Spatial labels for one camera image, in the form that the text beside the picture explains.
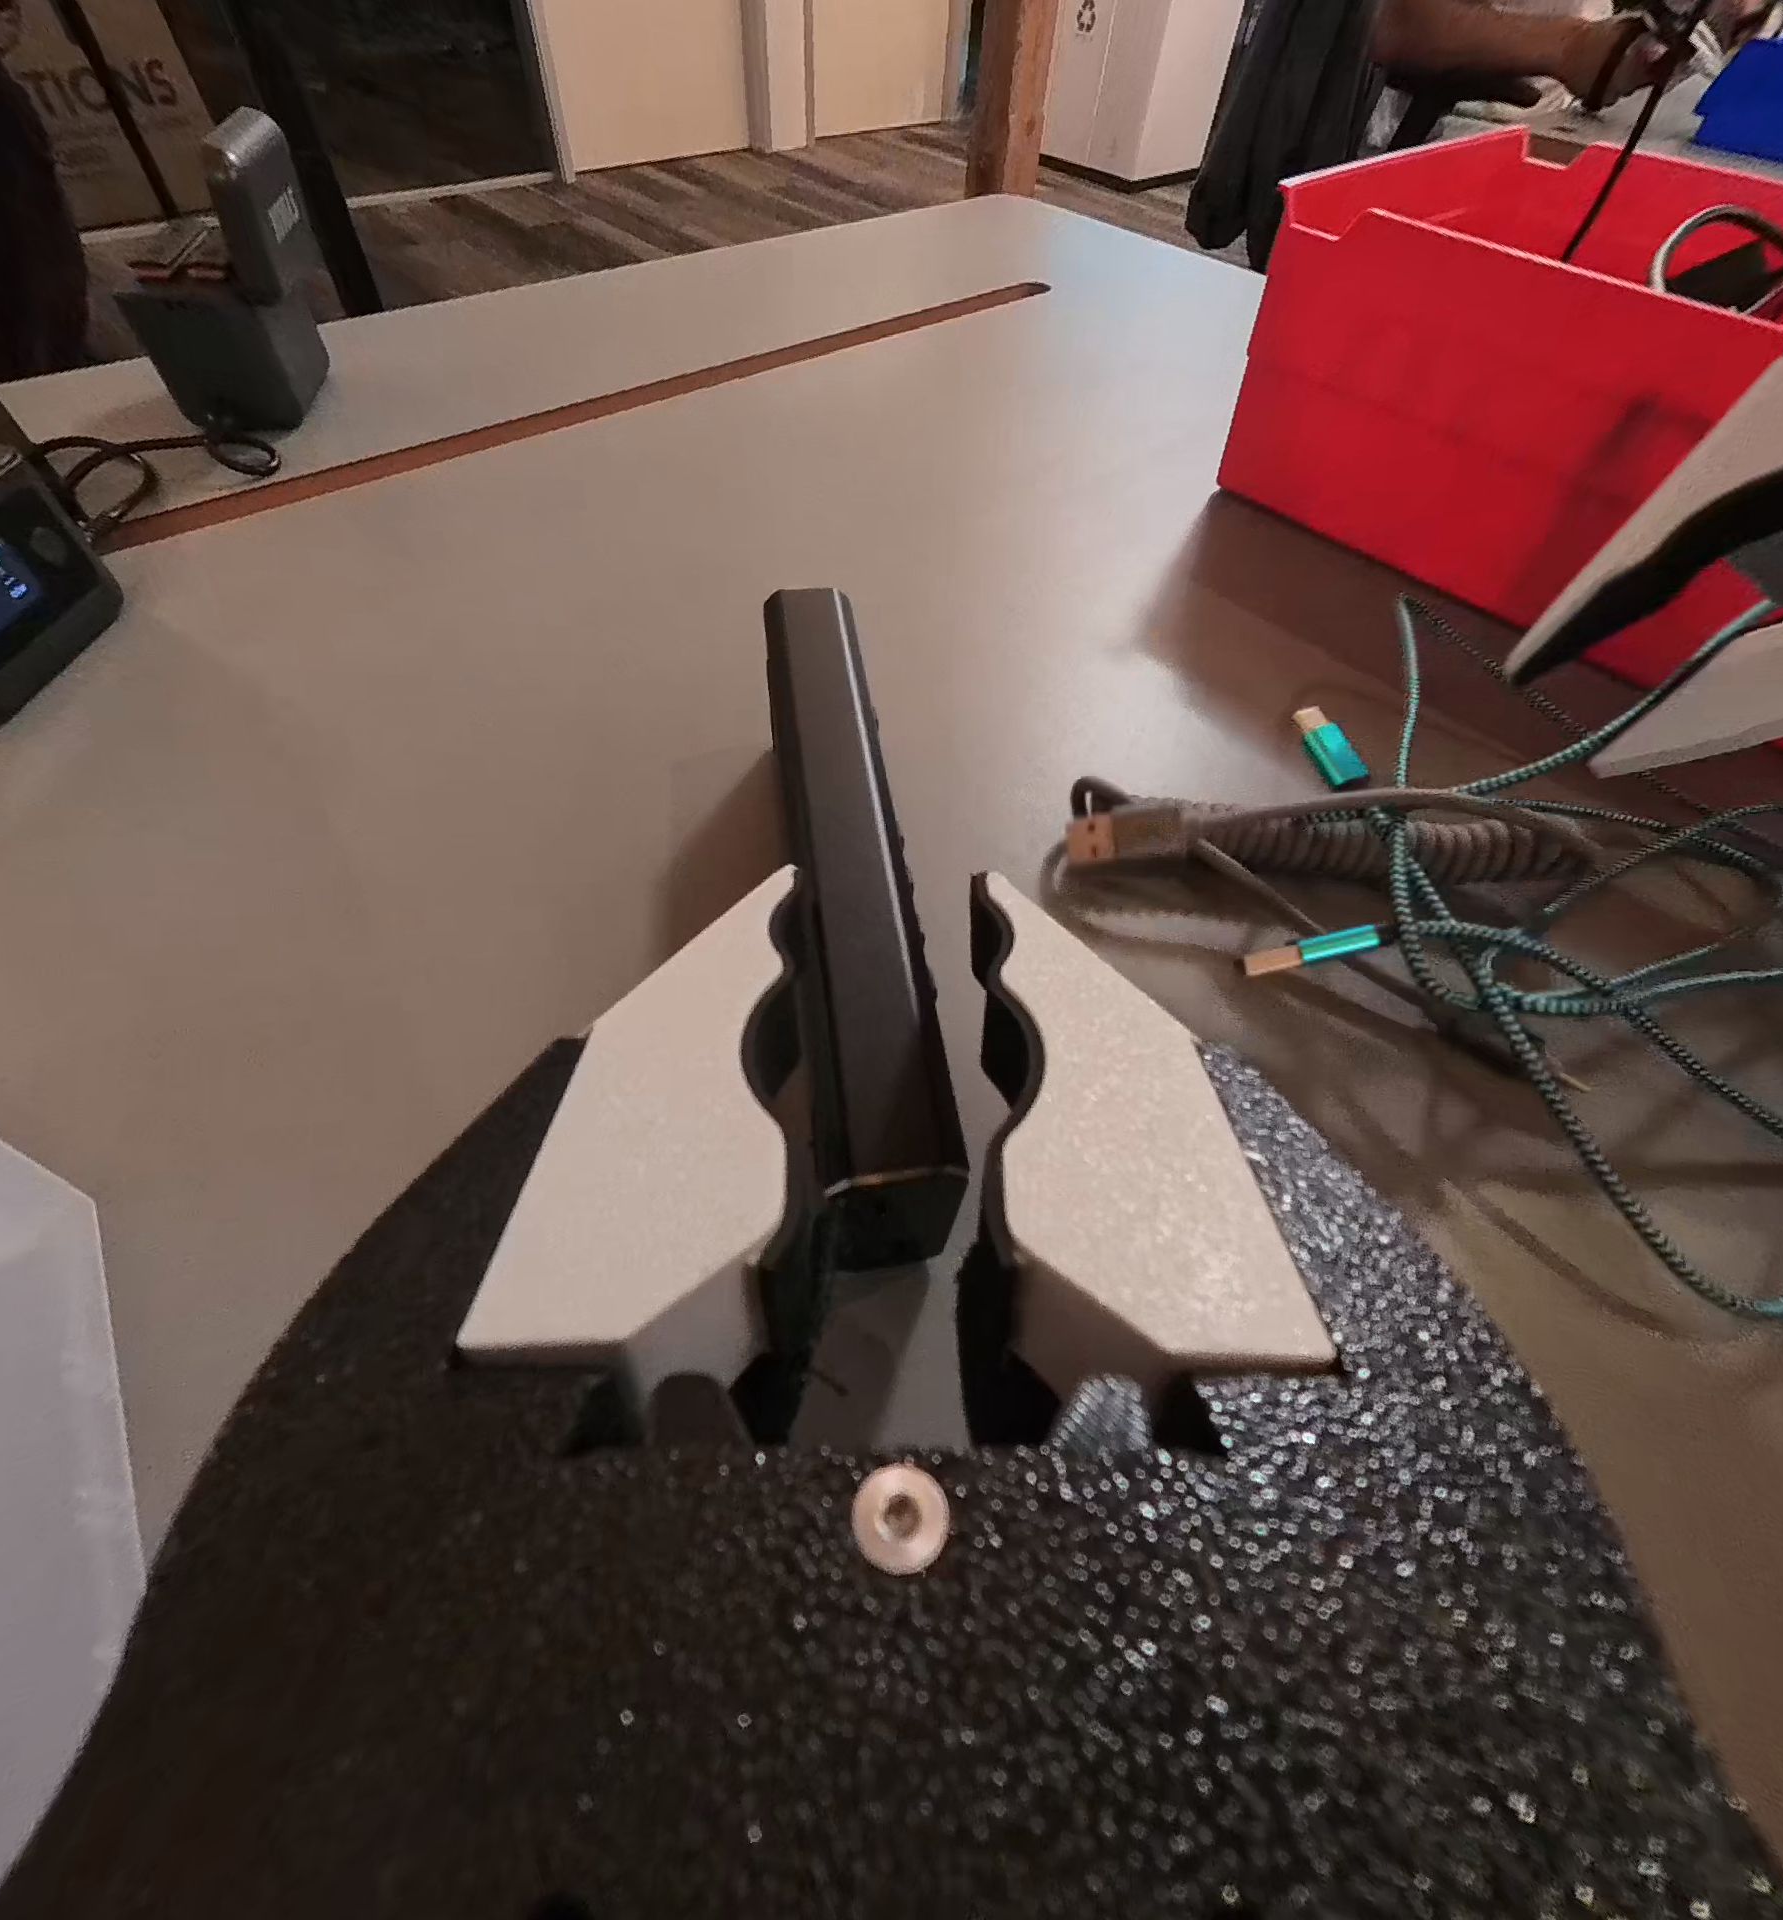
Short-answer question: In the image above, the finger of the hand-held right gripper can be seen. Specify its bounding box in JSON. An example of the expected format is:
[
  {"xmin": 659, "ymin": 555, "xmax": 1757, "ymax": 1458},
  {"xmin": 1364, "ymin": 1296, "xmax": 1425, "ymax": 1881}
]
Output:
[
  {"xmin": 1503, "ymin": 319, "xmax": 1783, "ymax": 690},
  {"xmin": 1587, "ymin": 510, "xmax": 1783, "ymax": 782}
]

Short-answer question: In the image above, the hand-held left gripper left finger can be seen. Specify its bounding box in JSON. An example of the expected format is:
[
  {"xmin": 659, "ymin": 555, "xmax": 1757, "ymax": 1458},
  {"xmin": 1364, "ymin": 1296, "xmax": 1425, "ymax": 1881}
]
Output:
[{"xmin": 460, "ymin": 865, "xmax": 814, "ymax": 1397}]

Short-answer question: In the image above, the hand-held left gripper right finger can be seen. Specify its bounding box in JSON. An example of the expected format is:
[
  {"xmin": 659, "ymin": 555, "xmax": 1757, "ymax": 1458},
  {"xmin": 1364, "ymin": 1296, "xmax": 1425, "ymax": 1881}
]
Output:
[{"xmin": 967, "ymin": 865, "xmax": 1337, "ymax": 1418}]

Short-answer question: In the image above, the teal braided usb cable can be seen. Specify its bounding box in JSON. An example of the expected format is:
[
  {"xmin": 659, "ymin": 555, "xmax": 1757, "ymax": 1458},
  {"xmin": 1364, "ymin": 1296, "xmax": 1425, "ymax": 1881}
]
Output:
[{"xmin": 1247, "ymin": 594, "xmax": 1783, "ymax": 1325}]

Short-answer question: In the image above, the black usb hub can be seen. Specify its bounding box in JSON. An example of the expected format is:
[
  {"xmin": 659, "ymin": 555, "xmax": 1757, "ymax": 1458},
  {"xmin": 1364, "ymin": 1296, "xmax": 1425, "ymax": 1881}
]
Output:
[{"xmin": 762, "ymin": 587, "xmax": 975, "ymax": 1276}]

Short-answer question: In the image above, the teal usb adapter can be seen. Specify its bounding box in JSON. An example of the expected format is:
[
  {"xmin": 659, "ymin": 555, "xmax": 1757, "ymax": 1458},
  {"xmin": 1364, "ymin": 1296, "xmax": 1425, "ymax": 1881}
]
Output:
[{"xmin": 1293, "ymin": 705, "xmax": 1370, "ymax": 790}]

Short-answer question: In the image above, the red plastic bin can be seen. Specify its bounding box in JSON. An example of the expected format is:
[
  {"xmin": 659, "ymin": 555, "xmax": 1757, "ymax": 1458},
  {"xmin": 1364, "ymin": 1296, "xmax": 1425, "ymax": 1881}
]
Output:
[{"xmin": 1214, "ymin": 126, "xmax": 1783, "ymax": 770}]

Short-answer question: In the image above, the white recycling bin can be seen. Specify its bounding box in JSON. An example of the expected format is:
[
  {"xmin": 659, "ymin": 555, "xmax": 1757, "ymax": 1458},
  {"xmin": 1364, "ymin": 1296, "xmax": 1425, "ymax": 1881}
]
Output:
[{"xmin": 1044, "ymin": 0, "xmax": 1253, "ymax": 191}]

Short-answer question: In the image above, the white box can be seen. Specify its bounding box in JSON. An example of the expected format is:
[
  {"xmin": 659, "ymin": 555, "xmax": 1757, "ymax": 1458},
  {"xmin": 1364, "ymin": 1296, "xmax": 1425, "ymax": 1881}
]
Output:
[{"xmin": 0, "ymin": 1091, "xmax": 152, "ymax": 1920}]

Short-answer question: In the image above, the black power station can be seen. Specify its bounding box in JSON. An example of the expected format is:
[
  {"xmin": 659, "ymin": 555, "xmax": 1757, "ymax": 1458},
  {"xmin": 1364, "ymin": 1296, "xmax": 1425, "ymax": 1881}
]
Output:
[{"xmin": 0, "ymin": 438, "xmax": 130, "ymax": 733}]

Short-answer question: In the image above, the grey battery charger dock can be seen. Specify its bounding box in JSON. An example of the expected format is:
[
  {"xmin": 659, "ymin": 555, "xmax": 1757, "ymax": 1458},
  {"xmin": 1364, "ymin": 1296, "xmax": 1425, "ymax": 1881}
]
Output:
[{"xmin": 119, "ymin": 110, "xmax": 328, "ymax": 434}]

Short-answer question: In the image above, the white double door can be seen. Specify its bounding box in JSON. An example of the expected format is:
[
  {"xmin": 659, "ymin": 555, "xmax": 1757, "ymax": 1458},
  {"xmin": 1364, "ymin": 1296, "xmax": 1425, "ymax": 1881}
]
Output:
[{"xmin": 527, "ymin": 0, "xmax": 967, "ymax": 174}]

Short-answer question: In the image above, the printed cardboard box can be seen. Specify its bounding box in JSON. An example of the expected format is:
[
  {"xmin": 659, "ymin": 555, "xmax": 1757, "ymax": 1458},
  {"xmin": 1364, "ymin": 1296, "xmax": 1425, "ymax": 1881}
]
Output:
[{"xmin": 5, "ymin": 0, "xmax": 230, "ymax": 224}]

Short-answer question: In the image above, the pale green cable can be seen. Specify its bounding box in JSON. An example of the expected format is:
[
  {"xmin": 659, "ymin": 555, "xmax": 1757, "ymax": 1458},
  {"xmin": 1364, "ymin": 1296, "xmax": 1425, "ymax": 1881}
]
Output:
[{"xmin": 1656, "ymin": 203, "xmax": 1783, "ymax": 319}]

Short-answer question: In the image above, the black strap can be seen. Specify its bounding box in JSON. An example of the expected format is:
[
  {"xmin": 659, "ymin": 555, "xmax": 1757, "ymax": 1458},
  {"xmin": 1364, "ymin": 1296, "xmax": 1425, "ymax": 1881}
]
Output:
[{"xmin": 1568, "ymin": 0, "xmax": 1673, "ymax": 253}]

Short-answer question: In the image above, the grey coiled usb cable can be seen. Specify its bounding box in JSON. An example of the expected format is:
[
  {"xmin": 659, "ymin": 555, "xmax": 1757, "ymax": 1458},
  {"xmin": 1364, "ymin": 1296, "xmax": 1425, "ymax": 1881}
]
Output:
[{"xmin": 1044, "ymin": 777, "xmax": 1598, "ymax": 1079}]

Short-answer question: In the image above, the wooden post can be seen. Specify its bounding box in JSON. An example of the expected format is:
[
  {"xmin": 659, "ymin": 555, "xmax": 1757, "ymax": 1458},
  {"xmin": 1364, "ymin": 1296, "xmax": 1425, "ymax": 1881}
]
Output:
[{"xmin": 967, "ymin": 0, "xmax": 1061, "ymax": 203}]

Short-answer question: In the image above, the black cable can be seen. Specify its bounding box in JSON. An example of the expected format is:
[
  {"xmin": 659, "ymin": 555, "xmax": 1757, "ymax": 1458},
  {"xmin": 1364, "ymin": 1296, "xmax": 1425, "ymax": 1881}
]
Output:
[{"xmin": 35, "ymin": 425, "xmax": 285, "ymax": 542}]

